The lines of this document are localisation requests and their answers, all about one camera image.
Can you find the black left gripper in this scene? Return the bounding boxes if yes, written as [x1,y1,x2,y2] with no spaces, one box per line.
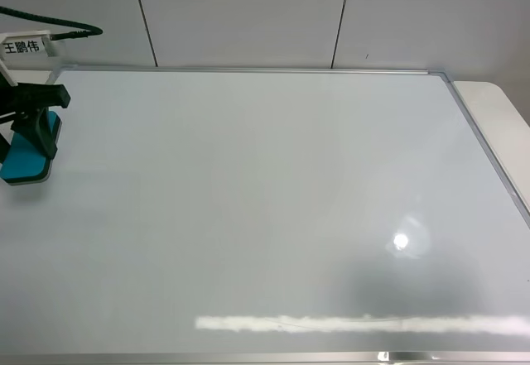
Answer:
[1,83,70,159]

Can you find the teal whiteboard eraser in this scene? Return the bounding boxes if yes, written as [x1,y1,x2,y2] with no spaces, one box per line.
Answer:
[1,132,55,185]

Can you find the white aluminium-framed whiteboard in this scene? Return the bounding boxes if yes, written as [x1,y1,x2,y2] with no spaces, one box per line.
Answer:
[1,68,529,364]

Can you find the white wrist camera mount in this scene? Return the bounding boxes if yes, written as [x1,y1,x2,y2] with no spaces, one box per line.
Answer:
[1,30,59,88]

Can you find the black braided camera cable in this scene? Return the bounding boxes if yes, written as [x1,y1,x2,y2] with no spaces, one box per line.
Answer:
[0,5,104,43]

